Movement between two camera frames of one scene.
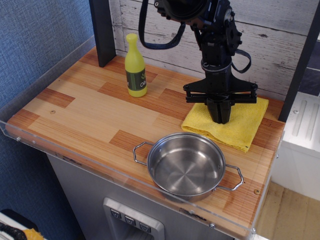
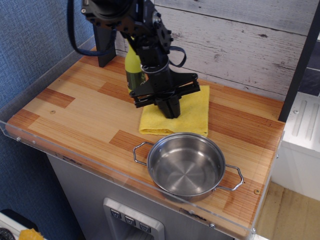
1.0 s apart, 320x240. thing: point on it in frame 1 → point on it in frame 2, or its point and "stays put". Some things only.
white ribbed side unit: [297, 165] stays put
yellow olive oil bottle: [135, 69] stays put
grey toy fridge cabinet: [104, 209] stays put
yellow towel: [242, 132] → [193, 119]
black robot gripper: [218, 87] → [165, 90]
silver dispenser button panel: [125, 223] stays put
